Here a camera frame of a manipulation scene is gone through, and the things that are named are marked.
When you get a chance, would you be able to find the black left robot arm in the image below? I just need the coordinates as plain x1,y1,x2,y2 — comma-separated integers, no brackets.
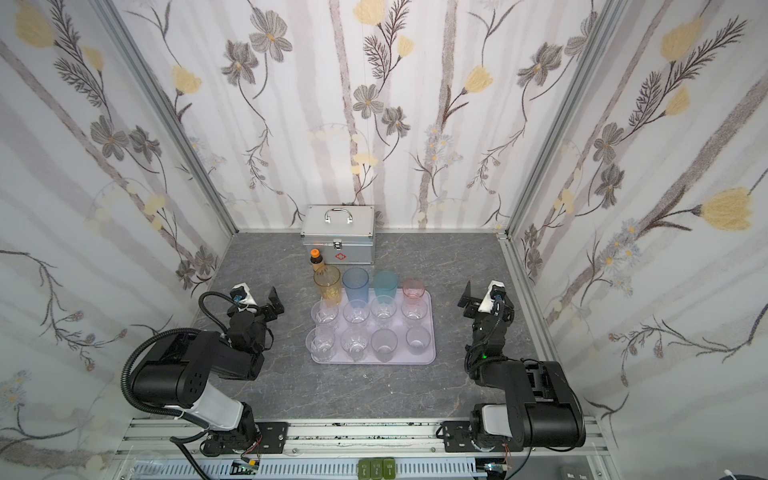
120,283,288,457

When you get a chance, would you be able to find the frosted clear glass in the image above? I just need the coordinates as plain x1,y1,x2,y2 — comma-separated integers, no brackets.
371,328,399,363
405,326,432,356

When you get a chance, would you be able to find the clear tumbler glass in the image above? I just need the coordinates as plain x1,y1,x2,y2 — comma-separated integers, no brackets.
369,295,398,327
310,299,339,327
343,299,370,326

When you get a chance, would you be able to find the green terminal block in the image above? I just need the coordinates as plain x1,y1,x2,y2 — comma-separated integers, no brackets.
357,458,397,480

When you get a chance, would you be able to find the teal plastic cup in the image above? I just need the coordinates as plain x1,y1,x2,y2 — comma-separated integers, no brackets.
373,270,399,298

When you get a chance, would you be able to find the small clear glass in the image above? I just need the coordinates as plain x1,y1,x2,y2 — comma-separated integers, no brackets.
401,297,429,323

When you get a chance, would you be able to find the brown bottle orange cap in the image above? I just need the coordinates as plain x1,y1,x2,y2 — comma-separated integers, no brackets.
310,248,325,272

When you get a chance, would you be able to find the blue plastic cup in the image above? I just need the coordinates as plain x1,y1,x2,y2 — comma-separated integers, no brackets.
342,267,370,303

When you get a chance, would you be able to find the silver metal first-aid case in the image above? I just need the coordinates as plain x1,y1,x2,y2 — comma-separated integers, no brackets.
300,205,376,265

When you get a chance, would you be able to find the pink drinking glass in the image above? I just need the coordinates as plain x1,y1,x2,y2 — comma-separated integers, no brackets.
402,278,426,300

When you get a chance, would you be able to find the amber drinking glass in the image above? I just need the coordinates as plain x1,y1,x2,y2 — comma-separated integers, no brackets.
313,265,342,304

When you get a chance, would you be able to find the lilac plastic tray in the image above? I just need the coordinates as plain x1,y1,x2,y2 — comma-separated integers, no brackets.
305,290,437,366

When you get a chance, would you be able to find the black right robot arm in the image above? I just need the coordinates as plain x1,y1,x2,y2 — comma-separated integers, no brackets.
436,281,587,453

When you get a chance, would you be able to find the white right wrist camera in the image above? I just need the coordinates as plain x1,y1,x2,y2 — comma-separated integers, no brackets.
478,281,508,316

